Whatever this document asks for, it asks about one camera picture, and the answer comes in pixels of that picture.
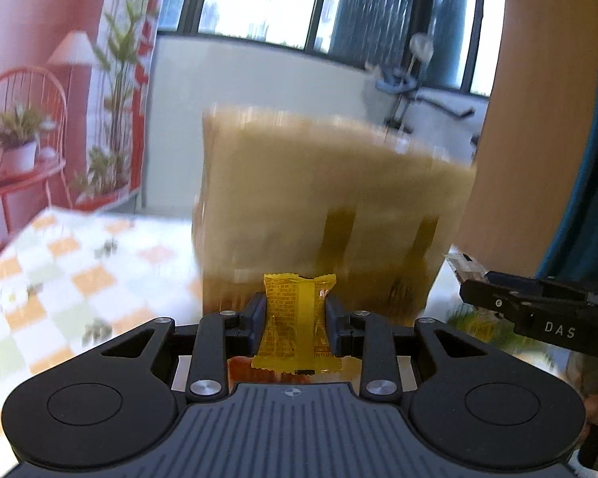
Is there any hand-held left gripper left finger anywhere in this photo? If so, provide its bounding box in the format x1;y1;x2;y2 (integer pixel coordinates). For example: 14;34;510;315
100;294;269;402

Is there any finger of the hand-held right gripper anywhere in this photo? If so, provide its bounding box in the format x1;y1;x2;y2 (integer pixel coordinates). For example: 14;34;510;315
485;271;591;306
457;280;535;330

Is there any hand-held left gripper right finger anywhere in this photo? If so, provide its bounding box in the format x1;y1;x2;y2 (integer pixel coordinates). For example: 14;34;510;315
324;295;498;402

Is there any small yellow snack packet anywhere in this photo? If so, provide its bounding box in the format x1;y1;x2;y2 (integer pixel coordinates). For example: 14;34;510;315
250;272;348;375

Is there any clear snack packet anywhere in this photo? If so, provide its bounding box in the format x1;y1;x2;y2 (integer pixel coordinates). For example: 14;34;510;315
443;252;488;283

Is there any plastic-wrapped cardboard box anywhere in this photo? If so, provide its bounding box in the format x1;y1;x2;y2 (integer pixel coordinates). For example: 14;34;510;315
191;102;479;327

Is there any orange snack packet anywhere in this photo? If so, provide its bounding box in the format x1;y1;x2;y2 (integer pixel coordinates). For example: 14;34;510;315
228;355;364;385

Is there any checkered tablecloth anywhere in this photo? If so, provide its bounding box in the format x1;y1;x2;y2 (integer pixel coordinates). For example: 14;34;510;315
0;208;586;464

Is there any red metal plant stand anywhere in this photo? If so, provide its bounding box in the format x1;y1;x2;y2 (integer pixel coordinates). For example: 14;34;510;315
0;66;73;272

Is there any printed bamboo banner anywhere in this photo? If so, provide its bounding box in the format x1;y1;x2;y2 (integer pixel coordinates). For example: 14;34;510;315
72;0;161;211

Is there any potted plant in white pot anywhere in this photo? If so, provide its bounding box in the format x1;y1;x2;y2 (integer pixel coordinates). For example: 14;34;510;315
0;104;55;175

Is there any black framed window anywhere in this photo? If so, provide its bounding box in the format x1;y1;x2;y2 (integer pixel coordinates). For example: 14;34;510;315
155;0;495;99

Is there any white shade floor lamp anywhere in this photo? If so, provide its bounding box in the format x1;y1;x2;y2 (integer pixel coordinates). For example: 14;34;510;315
46;31;96;110

